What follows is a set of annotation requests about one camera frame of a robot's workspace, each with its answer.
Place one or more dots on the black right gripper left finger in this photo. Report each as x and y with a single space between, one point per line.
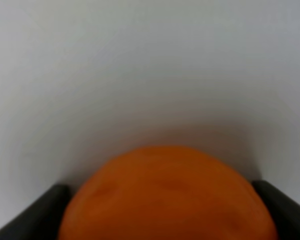
42 219

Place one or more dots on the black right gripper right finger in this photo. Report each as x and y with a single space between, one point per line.
284 211

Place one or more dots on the orange tangerine fruit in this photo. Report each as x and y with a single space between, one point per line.
166 193

